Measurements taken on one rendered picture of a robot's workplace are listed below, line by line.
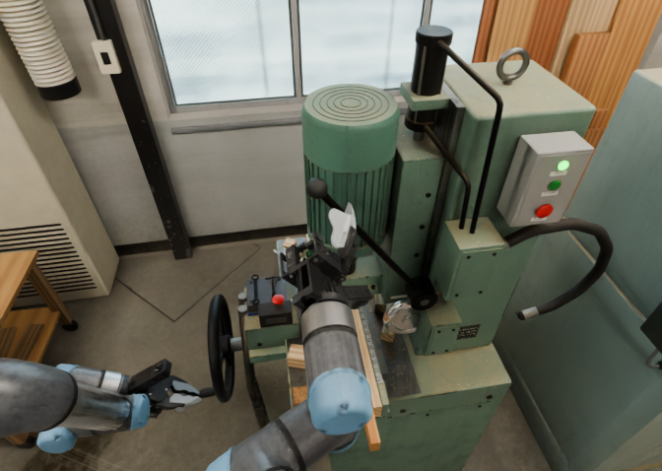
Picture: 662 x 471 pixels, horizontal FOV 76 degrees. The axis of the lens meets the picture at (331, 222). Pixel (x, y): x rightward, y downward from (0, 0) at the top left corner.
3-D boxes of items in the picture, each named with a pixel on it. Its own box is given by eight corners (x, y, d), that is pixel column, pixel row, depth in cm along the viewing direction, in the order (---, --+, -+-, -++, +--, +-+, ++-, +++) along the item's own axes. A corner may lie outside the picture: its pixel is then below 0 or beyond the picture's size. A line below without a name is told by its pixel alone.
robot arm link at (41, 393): (44, 341, 61) (153, 385, 104) (-38, 351, 60) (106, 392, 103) (30, 430, 56) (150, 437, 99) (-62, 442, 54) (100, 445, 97)
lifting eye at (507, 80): (490, 83, 77) (498, 46, 73) (520, 81, 78) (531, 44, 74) (494, 87, 76) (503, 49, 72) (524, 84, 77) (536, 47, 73)
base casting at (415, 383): (282, 297, 142) (280, 279, 136) (445, 277, 149) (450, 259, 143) (295, 434, 109) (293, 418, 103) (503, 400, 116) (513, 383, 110)
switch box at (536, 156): (495, 207, 82) (519, 134, 71) (543, 202, 83) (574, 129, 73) (509, 229, 78) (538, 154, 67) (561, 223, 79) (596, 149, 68)
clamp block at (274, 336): (248, 305, 120) (243, 285, 114) (296, 300, 121) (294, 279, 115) (248, 352, 109) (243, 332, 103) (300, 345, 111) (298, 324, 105)
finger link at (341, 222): (345, 186, 68) (325, 235, 65) (365, 206, 72) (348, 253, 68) (331, 187, 71) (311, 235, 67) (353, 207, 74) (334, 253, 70)
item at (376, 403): (330, 234, 138) (330, 223, 134) (336, 233, 138) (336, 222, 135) (371, 418, 93) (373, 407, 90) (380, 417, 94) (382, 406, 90)
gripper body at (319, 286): (314, 225, 65) (324, 286, 56) (347, 251, 70) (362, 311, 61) (278, 250, 68) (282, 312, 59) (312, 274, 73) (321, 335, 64)
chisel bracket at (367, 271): (323, 283, 111) (322, 260, 106) (375, 276, 113) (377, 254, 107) (327, 305, 106) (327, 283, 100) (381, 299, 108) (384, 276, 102)
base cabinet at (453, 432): (294, 396, 190) (281, 297, 142) (418, 377, 196) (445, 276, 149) (304, 513, 156) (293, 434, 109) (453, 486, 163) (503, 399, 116)
